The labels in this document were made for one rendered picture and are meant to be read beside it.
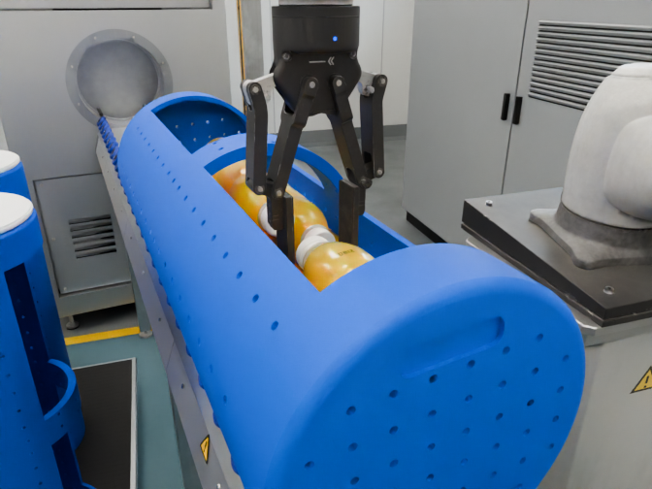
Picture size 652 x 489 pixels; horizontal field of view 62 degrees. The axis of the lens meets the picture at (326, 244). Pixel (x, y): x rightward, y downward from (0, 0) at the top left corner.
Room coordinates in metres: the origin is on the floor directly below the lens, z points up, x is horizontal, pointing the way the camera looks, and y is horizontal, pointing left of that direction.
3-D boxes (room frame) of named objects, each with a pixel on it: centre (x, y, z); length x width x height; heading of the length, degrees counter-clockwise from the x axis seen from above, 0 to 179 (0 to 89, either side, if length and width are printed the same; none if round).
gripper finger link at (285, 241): (0.48, 0.04, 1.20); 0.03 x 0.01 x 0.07; 25
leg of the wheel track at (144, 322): (2.08, 0.82, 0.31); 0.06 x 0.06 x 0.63; 25
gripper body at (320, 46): (0.50, 0.01, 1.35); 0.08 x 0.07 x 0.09; 115
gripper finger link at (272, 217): (0.48, 0.06, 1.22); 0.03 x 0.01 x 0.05; 115
